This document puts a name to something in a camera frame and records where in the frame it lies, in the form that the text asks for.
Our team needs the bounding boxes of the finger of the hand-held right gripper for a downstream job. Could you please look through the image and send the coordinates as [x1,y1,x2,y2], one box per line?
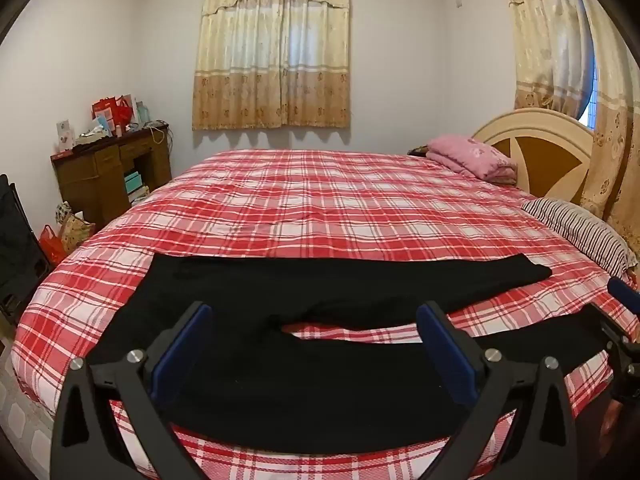
[606,277,640,315]
[595,305,635,361]

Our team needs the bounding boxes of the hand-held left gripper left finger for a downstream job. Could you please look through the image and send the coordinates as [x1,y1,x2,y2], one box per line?
[51,301,214,480]

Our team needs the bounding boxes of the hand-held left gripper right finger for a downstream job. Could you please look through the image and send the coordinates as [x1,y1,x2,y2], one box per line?
[416,301,581,480]

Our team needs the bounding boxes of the black pants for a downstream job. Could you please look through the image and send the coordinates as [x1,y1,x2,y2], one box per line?
[87,253,623,456]

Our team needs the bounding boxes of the striped pillow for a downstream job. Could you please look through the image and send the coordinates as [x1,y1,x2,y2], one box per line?
[521,197,638,281]

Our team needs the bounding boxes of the beige floral curtain panel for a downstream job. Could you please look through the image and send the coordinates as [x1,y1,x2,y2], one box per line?
[500,0,594,121]
[575,0,640,261]

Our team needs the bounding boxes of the cream wooden headboard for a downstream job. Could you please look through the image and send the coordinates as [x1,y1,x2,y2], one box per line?
[471,108,596,206]

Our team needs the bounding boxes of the floral shopping bag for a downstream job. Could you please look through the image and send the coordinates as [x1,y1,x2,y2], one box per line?
[55,201,96,253]

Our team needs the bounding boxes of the red plastic bag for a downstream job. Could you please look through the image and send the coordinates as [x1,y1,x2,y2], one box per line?
[39,225,67,267]

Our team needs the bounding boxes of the window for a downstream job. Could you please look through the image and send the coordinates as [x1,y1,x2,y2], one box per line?
[579,35,599,128]

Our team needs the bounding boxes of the red plaid bed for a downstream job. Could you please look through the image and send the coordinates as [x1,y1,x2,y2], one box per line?
[11,149,640,480]

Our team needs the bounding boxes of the folded pink blanket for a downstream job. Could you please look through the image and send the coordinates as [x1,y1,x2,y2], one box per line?
[425,134,519,183]

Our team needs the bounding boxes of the brown wooden desk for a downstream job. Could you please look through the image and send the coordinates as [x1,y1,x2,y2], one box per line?
[50,124,173,233]

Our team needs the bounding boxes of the white greeting card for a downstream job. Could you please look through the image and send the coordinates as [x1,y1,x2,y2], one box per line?
[56,119,76,153]

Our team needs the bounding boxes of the red gift bag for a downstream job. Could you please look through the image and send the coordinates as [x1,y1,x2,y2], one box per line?
[91,96,133,133]

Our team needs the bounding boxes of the beige floral window curtain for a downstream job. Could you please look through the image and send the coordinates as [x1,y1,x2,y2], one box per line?
[192,0,352,131]

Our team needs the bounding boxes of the black folding frame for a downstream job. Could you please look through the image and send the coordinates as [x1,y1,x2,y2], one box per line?
[0,174,51,328]

